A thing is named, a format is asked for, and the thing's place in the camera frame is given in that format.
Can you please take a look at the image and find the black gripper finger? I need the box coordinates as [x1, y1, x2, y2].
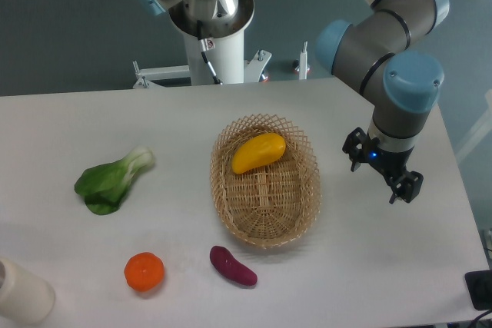
[342, 128, 367, 171]
[386, 169, 424, 204]

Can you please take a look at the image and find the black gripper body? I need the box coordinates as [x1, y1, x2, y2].
[362, 136, 413, 186]

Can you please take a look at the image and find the yellow mango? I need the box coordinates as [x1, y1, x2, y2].
[231, 133, 286, 174]

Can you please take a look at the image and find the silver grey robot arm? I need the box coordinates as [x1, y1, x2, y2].
[140, 0, 449, 202]

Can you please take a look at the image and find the woven wicker basket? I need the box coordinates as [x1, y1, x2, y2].
[210, 114, 321, 248]

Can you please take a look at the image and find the black device at edge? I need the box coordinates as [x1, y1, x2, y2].
[464, 270, 491, 310]

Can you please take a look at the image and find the purple sweet potato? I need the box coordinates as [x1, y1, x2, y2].
[209, 246, 258, 287]

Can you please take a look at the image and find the orange tangerine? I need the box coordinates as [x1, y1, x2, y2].
[124, 252, 165, 293]

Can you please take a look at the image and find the green bok choy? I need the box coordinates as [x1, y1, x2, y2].
[74, 146, 155, 216]

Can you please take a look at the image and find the white cylindrical bottle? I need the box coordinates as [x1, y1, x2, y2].
[1, 257, 55, 325]

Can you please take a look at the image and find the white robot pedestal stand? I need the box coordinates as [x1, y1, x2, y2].
[133, 0, 272, 88]

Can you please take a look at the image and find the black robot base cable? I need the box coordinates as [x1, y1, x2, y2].
[195, 19, 224, 85]

